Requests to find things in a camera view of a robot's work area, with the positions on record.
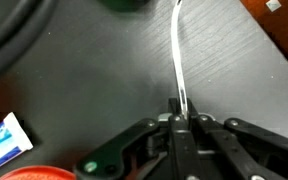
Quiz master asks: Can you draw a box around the red plastic bowl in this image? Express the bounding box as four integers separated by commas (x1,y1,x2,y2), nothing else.
0,165,77,180

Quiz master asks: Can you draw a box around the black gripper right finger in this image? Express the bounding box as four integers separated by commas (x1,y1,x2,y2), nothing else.
185,98,288,180

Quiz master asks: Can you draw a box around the small white floor tag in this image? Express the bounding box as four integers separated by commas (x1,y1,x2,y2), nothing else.
265,0,282,13

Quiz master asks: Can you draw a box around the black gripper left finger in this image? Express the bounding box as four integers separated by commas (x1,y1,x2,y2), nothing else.
73,98,195,180

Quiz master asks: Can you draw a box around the white blue toothpaste tube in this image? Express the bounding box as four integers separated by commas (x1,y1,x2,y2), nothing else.
0,111,34,178

